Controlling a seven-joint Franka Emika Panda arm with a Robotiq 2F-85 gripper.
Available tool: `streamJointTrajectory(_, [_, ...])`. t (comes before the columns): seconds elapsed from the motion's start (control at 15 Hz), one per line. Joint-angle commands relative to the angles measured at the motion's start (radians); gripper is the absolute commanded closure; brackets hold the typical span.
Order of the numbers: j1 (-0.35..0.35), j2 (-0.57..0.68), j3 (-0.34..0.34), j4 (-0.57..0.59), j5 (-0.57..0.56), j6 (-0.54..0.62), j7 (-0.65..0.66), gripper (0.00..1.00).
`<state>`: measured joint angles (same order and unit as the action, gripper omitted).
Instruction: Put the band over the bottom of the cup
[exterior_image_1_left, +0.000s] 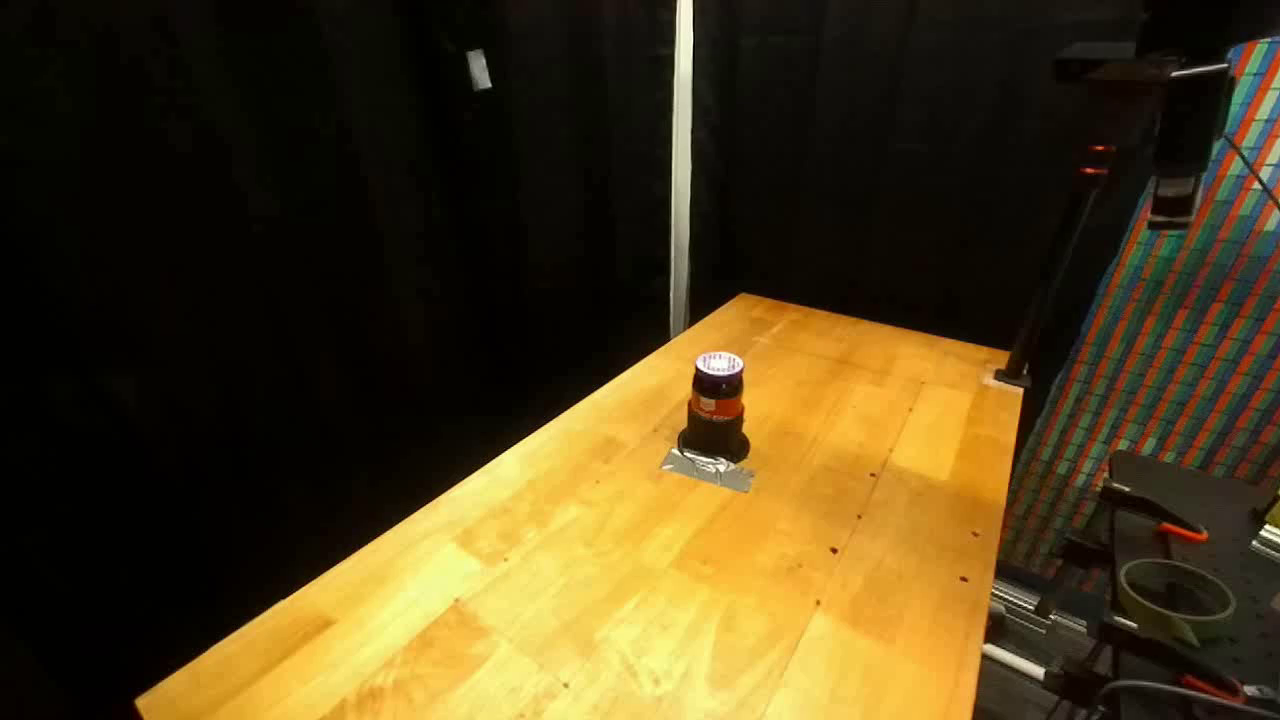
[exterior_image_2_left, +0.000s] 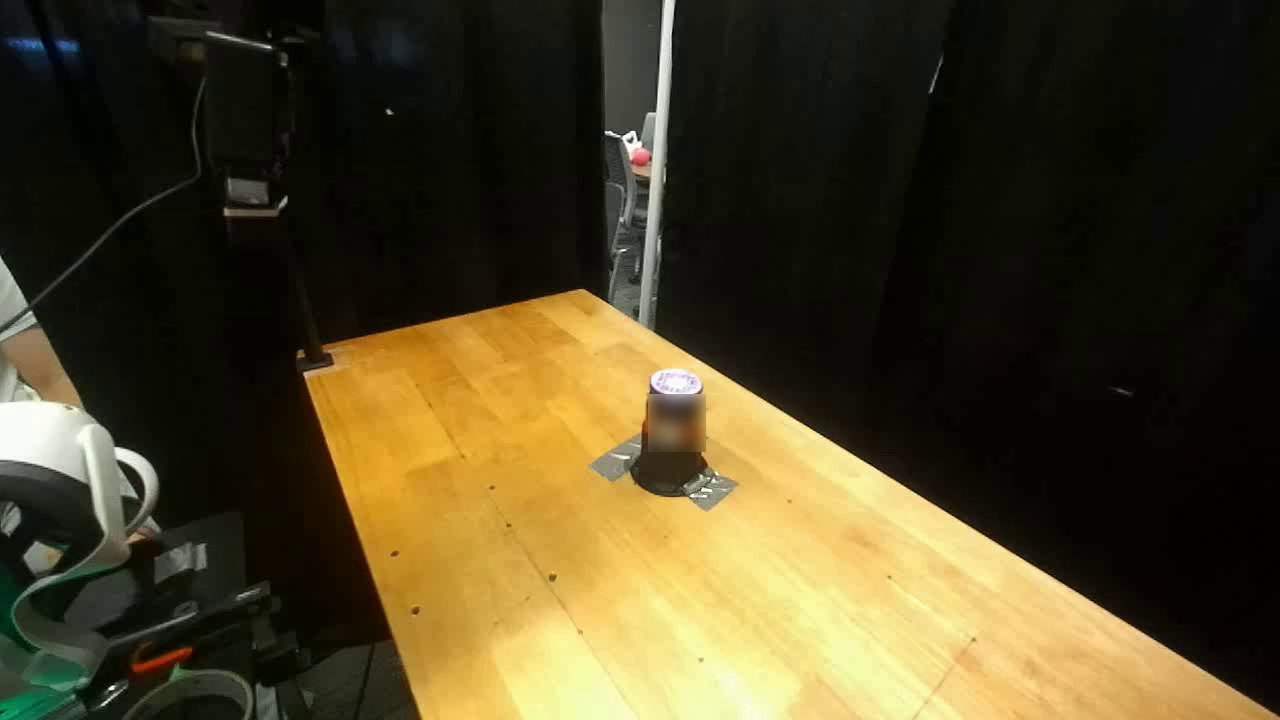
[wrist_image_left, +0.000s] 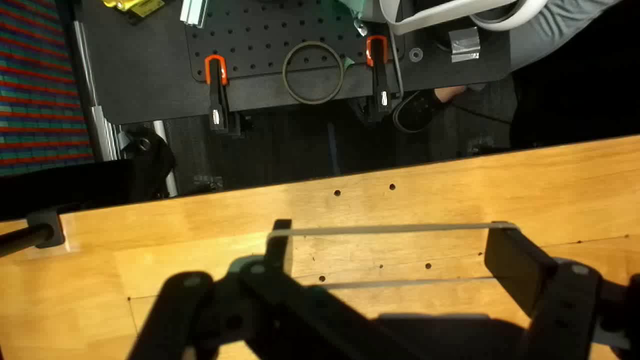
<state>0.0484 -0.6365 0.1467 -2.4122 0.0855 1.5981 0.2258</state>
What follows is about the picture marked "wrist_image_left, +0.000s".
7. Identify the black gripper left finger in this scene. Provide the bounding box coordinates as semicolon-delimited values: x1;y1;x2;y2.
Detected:
126;217;375;360

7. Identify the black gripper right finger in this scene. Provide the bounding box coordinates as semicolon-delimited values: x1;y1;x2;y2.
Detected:
481;222;640;360

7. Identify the grey rod clamp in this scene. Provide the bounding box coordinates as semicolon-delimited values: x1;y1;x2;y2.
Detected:
0;207;67;260

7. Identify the silver cart leg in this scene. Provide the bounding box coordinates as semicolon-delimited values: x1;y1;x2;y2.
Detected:
69;17;123;164

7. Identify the orange black spring clamp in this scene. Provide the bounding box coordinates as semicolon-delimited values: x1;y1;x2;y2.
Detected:
362;34;395;111
202;52;235;133

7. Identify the silver tape piece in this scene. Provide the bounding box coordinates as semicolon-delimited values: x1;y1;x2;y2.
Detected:
447;25;484;63

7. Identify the person in grey shirt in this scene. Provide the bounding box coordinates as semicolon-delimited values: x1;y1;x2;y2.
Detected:
432;0;624;107

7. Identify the black perforated board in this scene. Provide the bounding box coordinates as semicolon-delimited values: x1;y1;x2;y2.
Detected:
187;0;403;96

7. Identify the yellow object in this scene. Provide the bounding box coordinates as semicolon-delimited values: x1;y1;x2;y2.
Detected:
99;0;166;19

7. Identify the white equipment at left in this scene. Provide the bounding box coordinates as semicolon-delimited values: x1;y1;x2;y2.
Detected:
377;0;549;35

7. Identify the green object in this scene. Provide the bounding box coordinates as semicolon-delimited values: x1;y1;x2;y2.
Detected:
338;0;370;38

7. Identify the white metal bracket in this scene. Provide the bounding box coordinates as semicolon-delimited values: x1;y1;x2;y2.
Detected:
177;0;211;29

